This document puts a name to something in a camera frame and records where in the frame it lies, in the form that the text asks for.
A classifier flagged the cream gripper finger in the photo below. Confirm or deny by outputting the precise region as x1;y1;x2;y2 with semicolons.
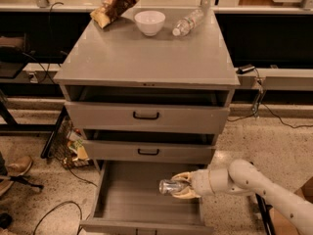
172;171;192;182
172;188;200;199

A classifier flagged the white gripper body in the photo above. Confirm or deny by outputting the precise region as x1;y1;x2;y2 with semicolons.
191;169;214;196

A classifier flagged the silver redbull can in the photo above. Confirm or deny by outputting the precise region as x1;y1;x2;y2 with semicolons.
158;179;188;195

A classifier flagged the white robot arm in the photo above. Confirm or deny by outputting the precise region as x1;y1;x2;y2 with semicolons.
172;160;313;235

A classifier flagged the grey bottom drawer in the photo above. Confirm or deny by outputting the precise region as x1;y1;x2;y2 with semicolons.
81;162;213;235

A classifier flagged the grey drawer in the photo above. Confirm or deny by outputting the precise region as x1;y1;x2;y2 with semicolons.
83;140;215;165
65;102;229;134
81;162;213;235

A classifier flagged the grey middle drawer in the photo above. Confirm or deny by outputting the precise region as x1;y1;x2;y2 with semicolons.
83;140;215;165

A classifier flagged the grey drawer cabinet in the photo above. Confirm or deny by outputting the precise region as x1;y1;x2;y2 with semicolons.
53;7;241;235

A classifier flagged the grey top drawer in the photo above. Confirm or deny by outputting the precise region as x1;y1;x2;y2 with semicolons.
65;102;229;134

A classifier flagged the cardboard box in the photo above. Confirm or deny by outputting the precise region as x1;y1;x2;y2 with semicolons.
270;177;313;235

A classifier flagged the black power adapter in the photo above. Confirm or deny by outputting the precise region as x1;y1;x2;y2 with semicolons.
237;65;255;74

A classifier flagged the clear plastic water bottle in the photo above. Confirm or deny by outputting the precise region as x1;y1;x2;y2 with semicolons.
172;9;204;36

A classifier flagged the white bowl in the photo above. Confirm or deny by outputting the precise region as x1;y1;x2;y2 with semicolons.
134;11;165;36

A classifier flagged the brown shoe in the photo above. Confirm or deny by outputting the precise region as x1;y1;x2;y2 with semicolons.
7;156;32;176

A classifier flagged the brown chip bag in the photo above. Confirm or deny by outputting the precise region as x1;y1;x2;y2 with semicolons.
90;0;140;28

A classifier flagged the black middle drawer handle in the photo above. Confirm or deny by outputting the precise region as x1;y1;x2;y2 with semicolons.
137;149;159;156

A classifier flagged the black drawer handle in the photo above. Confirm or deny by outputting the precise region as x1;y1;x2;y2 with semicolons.
137;149;159;156
132;111;159;120

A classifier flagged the black metal cart frame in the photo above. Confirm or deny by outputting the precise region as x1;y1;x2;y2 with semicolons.
255;194;276;235

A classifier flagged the black top drawer handle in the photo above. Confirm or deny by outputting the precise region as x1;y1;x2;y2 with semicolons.
132;111;159;120

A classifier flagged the wire basket with items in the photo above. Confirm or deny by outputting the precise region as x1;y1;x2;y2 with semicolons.
50;117;93;168

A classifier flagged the black floor cable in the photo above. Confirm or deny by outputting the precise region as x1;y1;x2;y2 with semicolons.
32;201;83;235

